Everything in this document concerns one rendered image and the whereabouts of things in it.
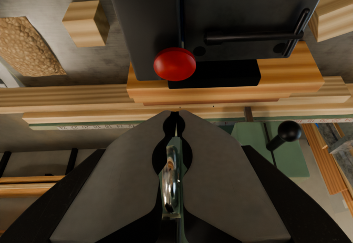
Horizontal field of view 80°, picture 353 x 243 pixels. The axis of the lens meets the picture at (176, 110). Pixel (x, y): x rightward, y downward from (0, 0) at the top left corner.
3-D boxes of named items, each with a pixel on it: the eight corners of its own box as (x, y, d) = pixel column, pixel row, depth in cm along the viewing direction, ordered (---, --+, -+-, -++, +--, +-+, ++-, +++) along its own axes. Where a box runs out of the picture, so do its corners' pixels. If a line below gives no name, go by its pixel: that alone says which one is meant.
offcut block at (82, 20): (99, -1, 23) (93, 19, 21) (110, 27, 26) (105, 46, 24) (70, 1, 24) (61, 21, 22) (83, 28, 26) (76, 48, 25)
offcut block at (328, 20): (307, 23, 26) (317, 42, 24) (307, -3, 23) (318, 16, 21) (347, 9, 24) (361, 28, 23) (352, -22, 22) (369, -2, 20)
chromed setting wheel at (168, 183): (177, 133, 39) (178, 208, 32) (179, 157, 49) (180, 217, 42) (161, 134, 39) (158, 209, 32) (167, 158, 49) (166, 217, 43)
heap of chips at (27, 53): (26, 16, 25) (19, 26, 24) (66, 73, 33) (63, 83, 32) (-32, 19, 25) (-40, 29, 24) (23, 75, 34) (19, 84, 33)
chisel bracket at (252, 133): (289, 108, 27) (312, 178, 22) (258, 150, 38) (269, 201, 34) (229, 110, 27) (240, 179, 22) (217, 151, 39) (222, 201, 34)
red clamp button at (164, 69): (196, 42, 14) (196, 53, 14) (195, 73, 17) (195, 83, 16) (151, 44, 14) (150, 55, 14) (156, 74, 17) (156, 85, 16)
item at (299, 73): (305, 40, 28) (325, 82, 24) (298, 52, 30) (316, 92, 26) (132, 48, 29) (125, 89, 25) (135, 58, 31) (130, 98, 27)
